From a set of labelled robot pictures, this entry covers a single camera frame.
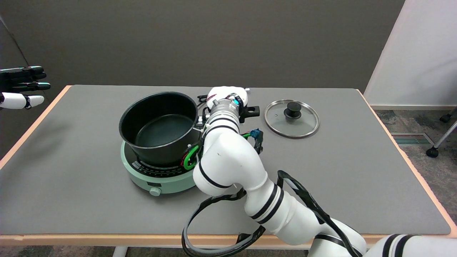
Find glass pot lid black knob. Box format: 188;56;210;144
264;100;320;139

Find grey table mat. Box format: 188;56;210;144
0;85;452;236

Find black soup pot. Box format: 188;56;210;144
119;92;260;167

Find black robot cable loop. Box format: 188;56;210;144
181;170;365;257

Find floor vent grille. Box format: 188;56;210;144
390;133;435;146

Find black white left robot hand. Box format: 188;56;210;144
0;66;51;110

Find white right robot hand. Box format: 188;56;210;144
206;86;250;108

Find green red wrist wire bundle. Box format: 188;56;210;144
180;128;264;171

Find green round induction stove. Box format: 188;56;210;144
121;139;201;197

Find grey chair leg black caster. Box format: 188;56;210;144
440;107;457;123
426;121;457;158

